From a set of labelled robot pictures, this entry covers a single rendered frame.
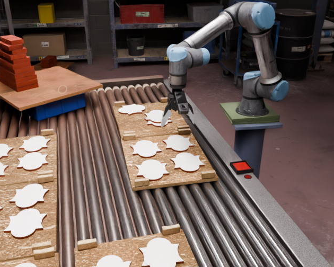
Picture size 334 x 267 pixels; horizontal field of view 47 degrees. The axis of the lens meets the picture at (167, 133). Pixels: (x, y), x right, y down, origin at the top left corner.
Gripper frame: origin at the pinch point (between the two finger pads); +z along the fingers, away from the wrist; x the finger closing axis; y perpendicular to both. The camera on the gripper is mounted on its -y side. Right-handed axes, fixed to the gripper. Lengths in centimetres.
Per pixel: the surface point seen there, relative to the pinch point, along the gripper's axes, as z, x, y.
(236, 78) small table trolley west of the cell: 87, -152, 301
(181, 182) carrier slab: 9.3, 6.1, -30.5
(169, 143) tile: 8.0, 3.9, 0.0
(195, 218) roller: 11, 6, -51
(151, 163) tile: 8.0, 15.4, -16.3
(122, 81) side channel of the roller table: 8, 16, 91
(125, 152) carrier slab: 9.0, 24.5, -2.4
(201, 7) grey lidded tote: 17, -138, 426
